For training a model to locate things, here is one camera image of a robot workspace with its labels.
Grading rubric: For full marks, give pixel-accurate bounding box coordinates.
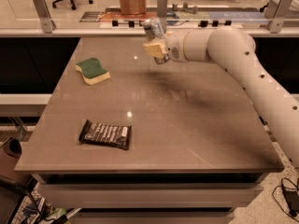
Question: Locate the middle metal glass post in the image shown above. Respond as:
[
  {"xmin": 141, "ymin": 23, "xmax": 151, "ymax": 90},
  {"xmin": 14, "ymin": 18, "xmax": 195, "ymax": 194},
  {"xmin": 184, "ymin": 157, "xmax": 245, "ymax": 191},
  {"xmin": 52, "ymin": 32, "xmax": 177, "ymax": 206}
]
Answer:
[{"xmin": 157, "ymin": 0, "xmax": 168, "ymax": 32}]

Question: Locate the upper grey drawer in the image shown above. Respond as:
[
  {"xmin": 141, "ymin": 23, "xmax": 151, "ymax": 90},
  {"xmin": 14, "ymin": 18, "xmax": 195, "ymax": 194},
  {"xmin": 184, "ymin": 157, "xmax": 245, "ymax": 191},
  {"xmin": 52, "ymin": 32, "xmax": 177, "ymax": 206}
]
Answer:
[{"xmin": 38, "ymin": 183, "xmax": 263, "ymax": 208}]

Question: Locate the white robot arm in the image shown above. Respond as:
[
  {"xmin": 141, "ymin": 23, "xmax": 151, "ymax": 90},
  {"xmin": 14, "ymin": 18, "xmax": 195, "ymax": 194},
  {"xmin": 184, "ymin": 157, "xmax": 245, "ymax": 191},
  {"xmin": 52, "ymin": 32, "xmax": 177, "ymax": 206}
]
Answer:
[{"xmin": 144, "ymin": 25, "xmax": 299, "ymax": 168}]

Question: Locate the green yellow sponge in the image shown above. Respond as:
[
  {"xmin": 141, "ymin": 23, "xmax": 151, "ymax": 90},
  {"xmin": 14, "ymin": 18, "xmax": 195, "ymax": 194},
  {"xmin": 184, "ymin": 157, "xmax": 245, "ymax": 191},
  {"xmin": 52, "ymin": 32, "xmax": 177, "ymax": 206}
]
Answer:
[{"xmin": 76, "ymin": 58, "xmax": 110, "ymax": 86}]

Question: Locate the metal glass post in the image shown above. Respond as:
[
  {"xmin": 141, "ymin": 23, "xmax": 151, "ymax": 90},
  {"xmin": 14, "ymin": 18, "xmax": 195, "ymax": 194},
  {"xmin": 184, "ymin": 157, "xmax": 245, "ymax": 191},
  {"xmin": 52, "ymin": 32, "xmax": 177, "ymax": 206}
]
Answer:
[
  {"xmin": 157, "ymin": 0, "xmax": 168, "ymax": 32},
  {"xmin": 32, "ymin": 0, "xmax": 55, "ymax": 34},
  {"xmin": 267, "ymin": 0, "xmax": 292, "ymax": 34}
]

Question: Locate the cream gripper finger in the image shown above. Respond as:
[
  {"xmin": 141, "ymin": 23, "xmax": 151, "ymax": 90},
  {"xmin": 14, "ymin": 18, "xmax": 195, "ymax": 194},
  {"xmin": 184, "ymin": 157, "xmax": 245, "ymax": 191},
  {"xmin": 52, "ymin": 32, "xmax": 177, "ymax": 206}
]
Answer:
[{"xmin": 143, "ymin": 39, "xmax": 167, "ymax": 59}]

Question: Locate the black snack bar wrapper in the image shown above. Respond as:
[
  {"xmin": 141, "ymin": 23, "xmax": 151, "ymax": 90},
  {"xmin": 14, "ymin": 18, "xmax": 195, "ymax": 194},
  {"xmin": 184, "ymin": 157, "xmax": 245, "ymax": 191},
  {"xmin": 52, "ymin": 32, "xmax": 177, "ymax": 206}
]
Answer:
[{"xmin": 78, "ymin": 119, "xmax": 132, "ymax": 150}]

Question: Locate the right metal glass post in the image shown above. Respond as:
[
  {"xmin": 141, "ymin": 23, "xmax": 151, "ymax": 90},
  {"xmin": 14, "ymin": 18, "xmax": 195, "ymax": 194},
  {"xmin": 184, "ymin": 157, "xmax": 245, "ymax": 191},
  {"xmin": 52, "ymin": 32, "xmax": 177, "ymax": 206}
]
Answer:
[{"xmin": 267, "ymin": 0, "xmax": 292, "ymax": 34}]

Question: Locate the silver blue redbull can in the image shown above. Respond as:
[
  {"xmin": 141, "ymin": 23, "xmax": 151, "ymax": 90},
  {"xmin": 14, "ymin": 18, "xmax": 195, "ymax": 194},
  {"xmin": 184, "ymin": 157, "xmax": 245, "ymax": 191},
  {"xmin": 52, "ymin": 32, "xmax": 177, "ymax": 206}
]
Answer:
[{"xmin": 141, "ymin": 16, "xmax": 171, "ymax": 65}]

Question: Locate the brown cardboard box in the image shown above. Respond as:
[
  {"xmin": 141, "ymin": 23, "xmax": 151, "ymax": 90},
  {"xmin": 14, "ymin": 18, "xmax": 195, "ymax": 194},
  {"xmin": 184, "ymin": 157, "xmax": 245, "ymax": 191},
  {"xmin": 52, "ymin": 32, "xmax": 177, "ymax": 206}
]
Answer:
[{"xmin": 120, "ymin": 0, "xmax": 146, "ymax": 15}]

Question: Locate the brown bin at left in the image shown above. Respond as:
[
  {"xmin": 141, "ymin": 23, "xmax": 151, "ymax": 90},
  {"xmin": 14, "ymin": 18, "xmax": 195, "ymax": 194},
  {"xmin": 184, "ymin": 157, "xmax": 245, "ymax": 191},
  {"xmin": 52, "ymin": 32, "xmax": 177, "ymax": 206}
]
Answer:
[{"xmin": 0, "ymin": 137, "xmax": 31, "ymax": 185}]

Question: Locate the left metal glass post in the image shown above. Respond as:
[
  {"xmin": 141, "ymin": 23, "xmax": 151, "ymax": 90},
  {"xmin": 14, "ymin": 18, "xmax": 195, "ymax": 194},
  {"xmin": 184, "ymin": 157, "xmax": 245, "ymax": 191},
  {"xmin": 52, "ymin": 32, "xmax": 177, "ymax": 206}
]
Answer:
[{"xmin": 32, "ymin": 0, "xmax": 55, "ymax": 34}]

